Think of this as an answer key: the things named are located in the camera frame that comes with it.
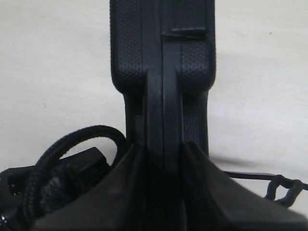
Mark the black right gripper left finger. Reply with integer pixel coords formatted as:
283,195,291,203
33,144,145,231

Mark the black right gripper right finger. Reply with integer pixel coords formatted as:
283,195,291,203
182,142,308,231

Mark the black braided rope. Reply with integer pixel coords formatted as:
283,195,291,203
223,169,308,209

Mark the black plastic carrying case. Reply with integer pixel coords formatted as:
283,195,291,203
109,0,218,174

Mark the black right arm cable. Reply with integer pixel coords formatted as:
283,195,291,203
0,124,127,231

